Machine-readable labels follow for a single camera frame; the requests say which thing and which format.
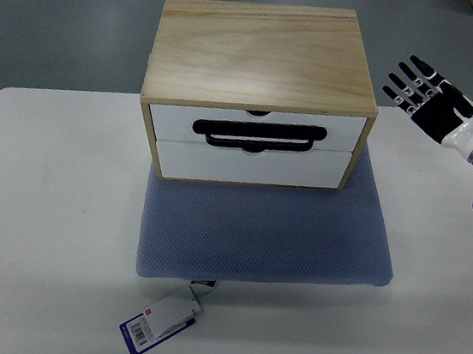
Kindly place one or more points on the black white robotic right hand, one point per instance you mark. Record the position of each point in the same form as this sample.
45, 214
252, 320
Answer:
437, 107

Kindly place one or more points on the light wood drawer cabinet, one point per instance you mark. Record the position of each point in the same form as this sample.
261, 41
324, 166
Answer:
259, 58

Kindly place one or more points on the blue mesh cushion mat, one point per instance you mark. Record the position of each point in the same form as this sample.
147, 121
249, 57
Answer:
215, 232

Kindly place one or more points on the white blue price tag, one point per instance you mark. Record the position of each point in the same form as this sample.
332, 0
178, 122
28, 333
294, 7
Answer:
165, 318

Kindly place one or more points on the white lower drawer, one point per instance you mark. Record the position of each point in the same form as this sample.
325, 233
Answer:
200, 161

